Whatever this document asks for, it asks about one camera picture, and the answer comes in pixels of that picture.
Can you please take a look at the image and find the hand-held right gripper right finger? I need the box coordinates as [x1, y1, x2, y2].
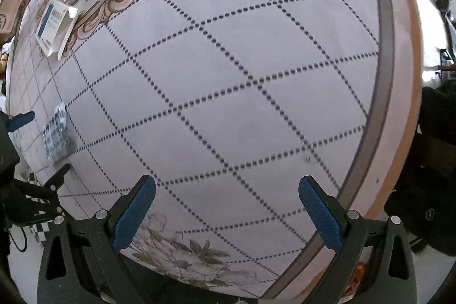
[298, 176, 417, 304]

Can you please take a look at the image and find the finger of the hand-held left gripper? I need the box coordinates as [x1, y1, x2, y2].
[6, 111, 36, 132]
[12, 164, 72, 215]

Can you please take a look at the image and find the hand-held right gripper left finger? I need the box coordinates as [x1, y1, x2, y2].
[37, 175, 157, 304]

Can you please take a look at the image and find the small silver blister pack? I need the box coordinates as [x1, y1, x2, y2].
[42, 102, 77, 163]

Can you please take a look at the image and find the blue and white medicine box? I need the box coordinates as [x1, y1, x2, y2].
[36, 0, 80, 59]

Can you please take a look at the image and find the brown cardboard box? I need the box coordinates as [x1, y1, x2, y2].
[0, 0, 27, 34]

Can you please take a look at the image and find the dark bag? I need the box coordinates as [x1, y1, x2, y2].
[384, 79, 456, 256]

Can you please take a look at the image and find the black cable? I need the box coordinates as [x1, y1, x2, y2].
[6, 225, 28, 253]

